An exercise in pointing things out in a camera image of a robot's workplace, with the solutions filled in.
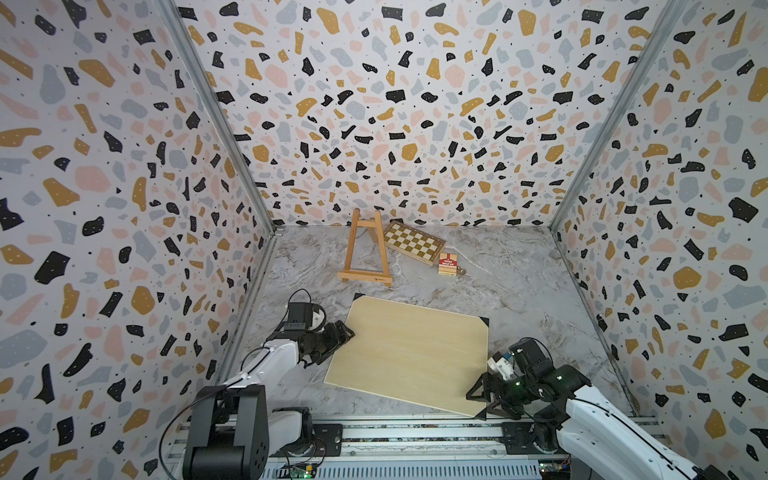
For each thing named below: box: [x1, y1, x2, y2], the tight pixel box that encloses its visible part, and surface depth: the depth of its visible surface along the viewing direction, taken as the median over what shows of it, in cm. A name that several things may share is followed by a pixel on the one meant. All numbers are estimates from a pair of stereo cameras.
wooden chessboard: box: [383, 220, 447, 266], surface depth 116 cm
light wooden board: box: [324, 297, 489, 415], surface depth 89 cm
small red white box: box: [438, 252, 459, 277], surface depth 112 cm
